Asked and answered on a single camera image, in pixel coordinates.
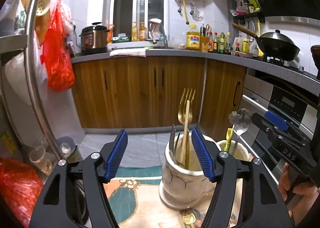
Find silver steel spoon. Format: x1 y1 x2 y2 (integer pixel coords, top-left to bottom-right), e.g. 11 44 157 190
231 109 252 155

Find yellow green plastic spoon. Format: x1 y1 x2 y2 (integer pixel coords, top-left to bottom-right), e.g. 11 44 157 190
182 213 196 228
223 128 233 153

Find gold fork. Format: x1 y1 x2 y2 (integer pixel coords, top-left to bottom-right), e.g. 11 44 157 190
177 89 196 169

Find wooden chopstick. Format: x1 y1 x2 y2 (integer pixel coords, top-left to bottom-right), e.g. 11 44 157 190
180 100 190 167

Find silver steel fork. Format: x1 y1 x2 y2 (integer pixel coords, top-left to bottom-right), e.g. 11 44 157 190
169 124 183 167

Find flower handle steel spoon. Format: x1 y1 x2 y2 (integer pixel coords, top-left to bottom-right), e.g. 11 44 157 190
228 111 240 131

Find wooden kitchen cabinets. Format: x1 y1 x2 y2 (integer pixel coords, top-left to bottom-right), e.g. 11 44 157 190
72 56 247 141

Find person right hand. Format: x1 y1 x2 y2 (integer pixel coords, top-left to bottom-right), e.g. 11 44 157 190
278 162 320 226

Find built-in oven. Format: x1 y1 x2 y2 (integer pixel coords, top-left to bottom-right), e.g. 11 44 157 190
240 73 319 179

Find red bag on shelf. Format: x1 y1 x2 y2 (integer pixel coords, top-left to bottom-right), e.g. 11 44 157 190
1 158 43 227

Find plastic cup on shelf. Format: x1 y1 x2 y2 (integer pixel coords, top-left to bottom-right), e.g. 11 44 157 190
29 146 53 176

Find black wok with lid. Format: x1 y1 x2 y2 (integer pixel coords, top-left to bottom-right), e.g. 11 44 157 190
233 23 300 62

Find cream floral ceramic utensil holder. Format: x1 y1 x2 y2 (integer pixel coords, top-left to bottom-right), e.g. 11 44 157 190
159 144 216 210

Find quilted teal peach table mat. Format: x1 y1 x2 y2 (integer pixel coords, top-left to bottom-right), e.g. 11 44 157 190
104 166 212 227

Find knife block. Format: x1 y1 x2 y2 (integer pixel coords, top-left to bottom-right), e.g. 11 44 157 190
200 36 209 53

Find yellow cooking oil bottle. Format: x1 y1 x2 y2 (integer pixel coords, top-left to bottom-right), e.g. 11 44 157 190
185 31 200 50

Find hanging red plastic bag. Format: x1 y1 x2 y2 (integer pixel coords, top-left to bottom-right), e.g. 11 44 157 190
40 0 75 92

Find white dish cloth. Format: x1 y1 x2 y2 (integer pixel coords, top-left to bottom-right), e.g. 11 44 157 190
110 47 148 58

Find metal shelf rack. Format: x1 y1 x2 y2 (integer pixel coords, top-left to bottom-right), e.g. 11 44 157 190
0 0 86 228

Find electric pressure cooker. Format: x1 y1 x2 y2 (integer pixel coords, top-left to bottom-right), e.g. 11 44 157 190
80 22 109 55

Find beige perforated ladle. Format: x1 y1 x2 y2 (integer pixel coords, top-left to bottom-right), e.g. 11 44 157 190
21 0 50 16

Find wall spice shelf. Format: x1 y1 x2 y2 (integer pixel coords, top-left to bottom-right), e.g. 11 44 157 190
229 0 265 25

